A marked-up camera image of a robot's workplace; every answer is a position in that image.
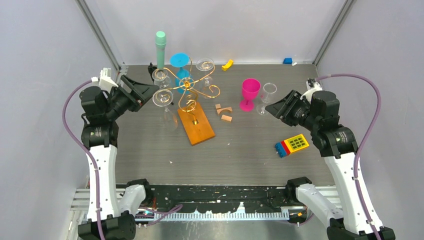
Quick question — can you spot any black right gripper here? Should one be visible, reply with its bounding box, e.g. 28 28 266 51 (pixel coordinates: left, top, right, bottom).
265 89 320 132

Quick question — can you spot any clear wine glass back left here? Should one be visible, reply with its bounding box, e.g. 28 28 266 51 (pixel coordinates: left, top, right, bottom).
151 69 172 89

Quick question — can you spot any pink plastic wine glass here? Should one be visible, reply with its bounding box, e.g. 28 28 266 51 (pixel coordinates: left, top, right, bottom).
239 78 261 112

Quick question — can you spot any wooden rectangular block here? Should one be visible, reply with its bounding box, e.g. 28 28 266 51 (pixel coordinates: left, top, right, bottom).
221 114 233 123

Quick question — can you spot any gold wire wine glass rack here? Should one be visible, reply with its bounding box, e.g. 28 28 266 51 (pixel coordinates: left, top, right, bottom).
164 57 221 113

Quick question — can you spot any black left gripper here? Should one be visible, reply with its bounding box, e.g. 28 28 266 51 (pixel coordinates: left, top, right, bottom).
104 75 159 120

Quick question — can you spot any yellow curved block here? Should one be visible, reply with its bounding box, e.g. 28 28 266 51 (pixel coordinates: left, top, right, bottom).
221 59 234 72

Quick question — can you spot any green microphone on tripod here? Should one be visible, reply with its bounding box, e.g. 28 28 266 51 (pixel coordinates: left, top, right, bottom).
147 30 171 91

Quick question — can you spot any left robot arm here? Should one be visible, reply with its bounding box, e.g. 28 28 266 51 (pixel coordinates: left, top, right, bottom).
77 75 159 240

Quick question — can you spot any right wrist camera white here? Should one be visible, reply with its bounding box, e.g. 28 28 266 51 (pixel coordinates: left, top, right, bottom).
300 78 323 103

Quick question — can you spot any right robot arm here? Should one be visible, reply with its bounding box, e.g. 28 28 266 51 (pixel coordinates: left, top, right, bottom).
265 90 396 240

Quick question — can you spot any wooden arch block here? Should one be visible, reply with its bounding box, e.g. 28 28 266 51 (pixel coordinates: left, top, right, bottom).
216 107 233 115

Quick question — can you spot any orange wooden rack base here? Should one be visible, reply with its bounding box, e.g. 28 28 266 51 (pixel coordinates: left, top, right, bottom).
177 104 216 146

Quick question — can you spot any clear wine glass back right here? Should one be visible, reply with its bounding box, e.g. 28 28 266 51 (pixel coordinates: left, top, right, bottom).
196 57 215 96

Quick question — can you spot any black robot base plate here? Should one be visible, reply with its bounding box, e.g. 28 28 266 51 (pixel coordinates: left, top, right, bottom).
141 184 307 217

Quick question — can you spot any blue plastic wine glass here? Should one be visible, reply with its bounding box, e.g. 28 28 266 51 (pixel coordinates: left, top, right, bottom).
170 52 190 87

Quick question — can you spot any colourful toy block calculator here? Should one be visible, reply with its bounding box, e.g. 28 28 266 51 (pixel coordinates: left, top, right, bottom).
274 134 310 158

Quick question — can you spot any small blue block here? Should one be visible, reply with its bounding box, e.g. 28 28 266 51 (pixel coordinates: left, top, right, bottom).
283 57 293 65

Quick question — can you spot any clear wine glass front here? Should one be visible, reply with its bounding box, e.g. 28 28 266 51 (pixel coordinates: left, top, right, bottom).
256 82 277 116

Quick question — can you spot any clear wine glass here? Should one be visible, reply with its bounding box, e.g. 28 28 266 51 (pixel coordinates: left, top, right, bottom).
256 82 277 116
151 69 172 89
196 57 215 96
152 88 178 131

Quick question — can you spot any aluminium frame rail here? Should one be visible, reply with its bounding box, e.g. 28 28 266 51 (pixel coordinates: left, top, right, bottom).
75 0 124 72

